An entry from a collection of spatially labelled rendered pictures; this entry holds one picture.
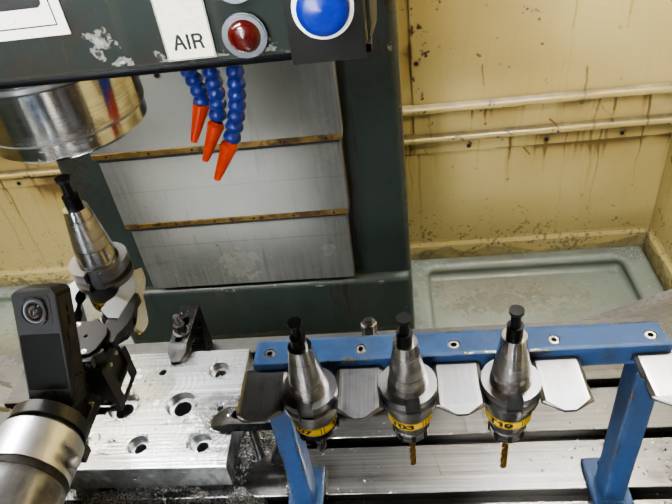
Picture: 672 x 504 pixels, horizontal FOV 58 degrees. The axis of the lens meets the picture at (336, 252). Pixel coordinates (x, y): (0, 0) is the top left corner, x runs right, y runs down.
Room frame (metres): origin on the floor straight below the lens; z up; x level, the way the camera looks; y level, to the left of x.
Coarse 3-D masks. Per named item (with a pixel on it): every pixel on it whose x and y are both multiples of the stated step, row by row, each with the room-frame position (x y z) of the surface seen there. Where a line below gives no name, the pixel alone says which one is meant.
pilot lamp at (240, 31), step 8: (232, 24) 0.37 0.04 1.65; (240, 24) 0.36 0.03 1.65; (248, 24) 0.36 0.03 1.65; (232, 32) 0.36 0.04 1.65; (240, 32) 0.36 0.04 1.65; (248, 32) 0.36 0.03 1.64; (256, 32) 0.36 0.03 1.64; (232, 40) 0.37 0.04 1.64; (240, 40) 0.36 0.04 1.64; (248, 40) 0.36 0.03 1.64; (256, 40) 0.36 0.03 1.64; (240, 48) 0.36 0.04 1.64; (248, 48) 0.36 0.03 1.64; (256, 48) 0.37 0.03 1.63
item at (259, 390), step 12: (252, 372) 0.49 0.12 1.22; (264, 372) 0.49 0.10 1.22; (276, 372) 0.49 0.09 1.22; (252, 384) 0.47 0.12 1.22; (264, 384) 0.47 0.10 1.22; (276, 384) 0.47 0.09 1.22; (252, 396) 0.46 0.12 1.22; (264, 396) 0.45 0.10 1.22; (276, 396) 0.45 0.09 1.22; (240, 408) 0.44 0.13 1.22; (252, 408) 0.44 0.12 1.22; (264, 408) 0.44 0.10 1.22; (276, 408) 0.43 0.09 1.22; (252, 420) 0.42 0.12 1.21; (264, 420) 0.42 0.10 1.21
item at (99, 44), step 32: (64, 0) 0.38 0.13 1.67; (96, 0) 0.38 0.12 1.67; (128, 0) 0.38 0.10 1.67; (256, 0) 0.37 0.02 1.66; (96, 32) 0.38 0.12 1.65; (128, 32) 0.38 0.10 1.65; (0, 64) 0.39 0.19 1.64; (32, 64) 0.39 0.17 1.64; (64, 64) 0.39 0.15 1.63; (96, 64) 0.38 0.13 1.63; (128, 64) 0.38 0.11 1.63; (160, 64) 0.38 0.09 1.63; (192, 64) 0.38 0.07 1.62; (224, 64) 0.38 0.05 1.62
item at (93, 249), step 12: (84, 204) 0.55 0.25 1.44; (72, 216) 0.54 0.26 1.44; (84, 216) 0.54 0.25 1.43; (72, 228) 0.54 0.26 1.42; (84, 228) 0.54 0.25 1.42; (96, 228) 0.54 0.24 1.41; (72, 240) 0.54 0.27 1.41; (84, 240) 0.53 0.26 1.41; (96, 240) 0.54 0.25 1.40; (108, 240) 0.55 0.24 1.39; (84, 252) 0.53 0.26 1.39; (96, 252) 0.53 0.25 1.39; (108, 252) 0.54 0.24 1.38; (84, 264) 0.53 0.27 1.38; (96, 264) 0.53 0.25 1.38; (108, 264) 0.53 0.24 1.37
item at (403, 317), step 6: (402, 312) 0.44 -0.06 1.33; (396, 318) 0.43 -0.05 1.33; (402, 318) 0.43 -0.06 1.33; (408, 318) 0.43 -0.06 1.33; (402, 324) 0.42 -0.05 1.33; (408, 324) 0.43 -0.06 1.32; (396, 330) 0.44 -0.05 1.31; (402, 330) 0.43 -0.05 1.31; (408, 330) 0.43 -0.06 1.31; (396, 336) 0.43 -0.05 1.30; (402, 336) 0.43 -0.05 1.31; (408, 336) 0.43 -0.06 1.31; (402, 342) 0.43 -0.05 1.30; (408, 342) 0.42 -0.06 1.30
